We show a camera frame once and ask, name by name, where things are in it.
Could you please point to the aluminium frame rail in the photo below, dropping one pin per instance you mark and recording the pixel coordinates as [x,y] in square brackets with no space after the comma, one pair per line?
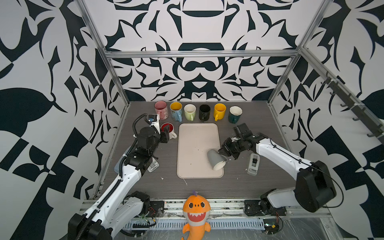
[202,54]

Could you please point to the white cream mug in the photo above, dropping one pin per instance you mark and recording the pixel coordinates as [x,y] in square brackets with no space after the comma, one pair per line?
[170,128]

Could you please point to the grey mug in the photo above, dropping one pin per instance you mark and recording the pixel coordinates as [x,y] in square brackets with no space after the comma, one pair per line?
[216,160]

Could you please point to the black mug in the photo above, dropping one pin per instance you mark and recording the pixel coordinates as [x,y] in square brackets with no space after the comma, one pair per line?
[204,112]

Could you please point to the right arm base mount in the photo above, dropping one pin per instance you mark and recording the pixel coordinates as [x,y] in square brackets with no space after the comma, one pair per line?
[255,207]

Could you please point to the blue butterfly mug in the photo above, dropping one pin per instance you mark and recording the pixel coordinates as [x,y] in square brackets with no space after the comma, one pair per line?
[176,111]

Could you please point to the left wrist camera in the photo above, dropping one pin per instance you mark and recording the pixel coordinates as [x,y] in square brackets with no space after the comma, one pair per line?
[154,121]

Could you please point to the left grey docking plate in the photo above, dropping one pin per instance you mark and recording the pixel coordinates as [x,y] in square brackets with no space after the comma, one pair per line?
[153,166]

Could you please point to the pink ghost pattern mug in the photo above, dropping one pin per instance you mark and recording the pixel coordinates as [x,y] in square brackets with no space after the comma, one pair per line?
[161,108]

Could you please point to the wall hook rail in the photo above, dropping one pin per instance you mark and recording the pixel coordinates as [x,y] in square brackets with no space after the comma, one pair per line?
[361,111]

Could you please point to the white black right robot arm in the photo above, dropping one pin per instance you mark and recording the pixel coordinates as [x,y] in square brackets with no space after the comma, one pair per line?
[314,186]

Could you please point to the white slotted cable duct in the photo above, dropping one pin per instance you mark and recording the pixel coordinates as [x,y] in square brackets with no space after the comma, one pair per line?
[178,224]

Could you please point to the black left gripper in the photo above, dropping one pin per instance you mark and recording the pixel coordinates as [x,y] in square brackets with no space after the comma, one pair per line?
[164,135]

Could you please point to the orange shark plush toy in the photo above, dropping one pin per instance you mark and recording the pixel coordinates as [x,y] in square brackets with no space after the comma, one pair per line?
[196,210]

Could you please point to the light green mug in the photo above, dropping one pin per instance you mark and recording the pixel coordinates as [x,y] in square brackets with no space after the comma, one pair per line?
[190,112]

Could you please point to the beige plastic tray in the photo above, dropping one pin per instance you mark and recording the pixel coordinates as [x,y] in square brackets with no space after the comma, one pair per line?
[194,142]

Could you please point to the yellow mug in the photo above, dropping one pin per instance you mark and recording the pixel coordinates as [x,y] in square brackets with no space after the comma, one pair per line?
[219,111]

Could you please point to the grey docking plate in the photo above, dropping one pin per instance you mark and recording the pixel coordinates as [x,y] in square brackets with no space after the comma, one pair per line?
[254,163]
[153,166]

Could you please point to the dark green mug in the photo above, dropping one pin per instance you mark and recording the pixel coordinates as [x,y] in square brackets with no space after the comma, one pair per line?
[235,114]

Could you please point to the right grey docking plate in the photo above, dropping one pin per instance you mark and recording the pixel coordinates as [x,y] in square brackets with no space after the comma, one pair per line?
[254,163]

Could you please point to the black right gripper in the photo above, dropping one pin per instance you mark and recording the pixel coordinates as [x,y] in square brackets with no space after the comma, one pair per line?
[226,147]

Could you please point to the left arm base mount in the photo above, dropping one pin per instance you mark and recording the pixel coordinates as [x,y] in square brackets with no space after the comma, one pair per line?
[153,209]

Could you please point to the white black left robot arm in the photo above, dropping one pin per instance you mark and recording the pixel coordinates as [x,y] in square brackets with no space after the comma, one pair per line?
[116,207]

